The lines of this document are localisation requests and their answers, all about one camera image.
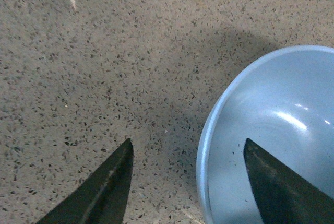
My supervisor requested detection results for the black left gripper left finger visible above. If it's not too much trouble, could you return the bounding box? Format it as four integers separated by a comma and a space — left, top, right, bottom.
38, 138, 134, 223

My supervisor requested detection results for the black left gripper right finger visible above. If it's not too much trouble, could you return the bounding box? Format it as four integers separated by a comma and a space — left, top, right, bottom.
243, 138, 333, 223

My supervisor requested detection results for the blue bowl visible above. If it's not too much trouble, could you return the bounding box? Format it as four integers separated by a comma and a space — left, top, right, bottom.
196, 45, 333, 223

